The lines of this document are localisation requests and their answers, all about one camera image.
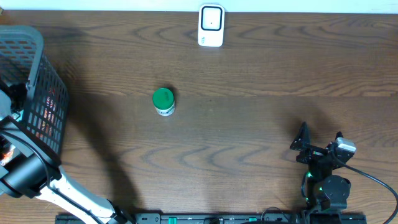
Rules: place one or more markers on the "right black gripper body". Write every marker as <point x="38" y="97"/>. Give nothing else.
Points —
<point x="316" y="169"/>

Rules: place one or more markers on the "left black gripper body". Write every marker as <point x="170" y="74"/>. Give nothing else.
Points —
<point x="18" y="94"/>

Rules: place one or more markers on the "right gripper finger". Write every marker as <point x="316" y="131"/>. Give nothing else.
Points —
<point x="339" y="135"/>
<point x="302" y="139"/>

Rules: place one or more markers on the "orange snack bar wrapper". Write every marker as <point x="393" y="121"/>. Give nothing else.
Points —
<point x="6" y="157"/>

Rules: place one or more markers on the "green lid jar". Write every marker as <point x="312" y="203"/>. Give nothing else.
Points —
<point x="164" y="101"/>

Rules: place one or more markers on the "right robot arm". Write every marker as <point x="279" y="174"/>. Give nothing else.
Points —
<point x="325" y="193"/>

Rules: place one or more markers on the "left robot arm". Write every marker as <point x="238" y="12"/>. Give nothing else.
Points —
<point x="36" y="172"/>

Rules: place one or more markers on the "white barcode scanner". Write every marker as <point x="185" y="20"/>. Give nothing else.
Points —
<point x="211" y="25"/>

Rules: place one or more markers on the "grey plastic basket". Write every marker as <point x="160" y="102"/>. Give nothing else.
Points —
<point x="23" y="61"/>

